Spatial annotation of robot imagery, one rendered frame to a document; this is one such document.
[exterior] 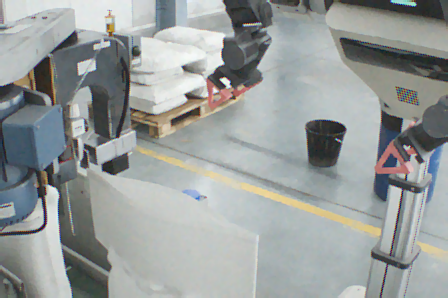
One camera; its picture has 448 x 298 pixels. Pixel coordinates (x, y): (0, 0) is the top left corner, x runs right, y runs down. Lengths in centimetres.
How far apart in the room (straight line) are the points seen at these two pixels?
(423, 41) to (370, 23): 14
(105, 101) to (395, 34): 73
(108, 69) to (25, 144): 48
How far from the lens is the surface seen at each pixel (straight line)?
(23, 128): 92
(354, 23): 125
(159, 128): 410
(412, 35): 119
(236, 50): 108
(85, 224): 212
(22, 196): 102
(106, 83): 136
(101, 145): 140
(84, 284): 202
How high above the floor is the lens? 162
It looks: 24 degrees down
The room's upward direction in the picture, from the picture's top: 1 degrees clockwise
